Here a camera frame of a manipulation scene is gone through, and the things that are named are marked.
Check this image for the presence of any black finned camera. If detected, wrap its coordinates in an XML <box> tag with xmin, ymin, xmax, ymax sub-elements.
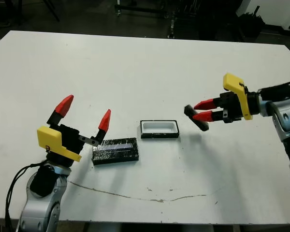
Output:
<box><xmin>184</xmin><ymin>104</ymin><xmax>209</xmax><ymax>132</ymax></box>

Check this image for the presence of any glossy black box lid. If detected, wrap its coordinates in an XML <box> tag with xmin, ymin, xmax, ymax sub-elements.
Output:
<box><xmin>91</xmin><ymin>137</ymin><xmax>140</xmax><ymax>166</ymax></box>

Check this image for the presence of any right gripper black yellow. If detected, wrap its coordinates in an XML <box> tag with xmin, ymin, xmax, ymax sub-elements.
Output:
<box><xmin>192</xmin><ymin>73</ymin><xmax>261</xmax><ymax>124</ymax></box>

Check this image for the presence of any black slanted metal leg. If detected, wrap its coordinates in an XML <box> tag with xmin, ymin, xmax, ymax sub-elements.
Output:
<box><xmin>44</xmin><ymin>0</ymin><xmax>61</xmax><ymax>22</ymax></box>

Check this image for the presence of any black box with white insert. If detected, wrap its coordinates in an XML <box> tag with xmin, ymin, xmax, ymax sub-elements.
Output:
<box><xmin>140</xmin><ymin>119</ymin><xmax>180</xmax><ymax>139</ymax></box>

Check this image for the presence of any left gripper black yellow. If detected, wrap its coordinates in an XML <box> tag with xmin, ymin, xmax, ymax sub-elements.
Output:
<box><xmin>37</xmin><ymin>94</ymin><xmax>112</xmax><ymax>167</ymax></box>

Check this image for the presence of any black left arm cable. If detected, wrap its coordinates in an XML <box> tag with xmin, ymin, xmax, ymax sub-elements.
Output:
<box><xmin>4</xmin><ymin>163</ymin><xmax>48</xmax><ymax>230</ymax></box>

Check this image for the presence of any black wheeled frame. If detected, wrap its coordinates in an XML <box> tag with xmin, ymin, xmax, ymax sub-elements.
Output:
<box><xmin>115</xmin><ymin>0</ymin><xmax>171</xmax><ymax>19</ymax></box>

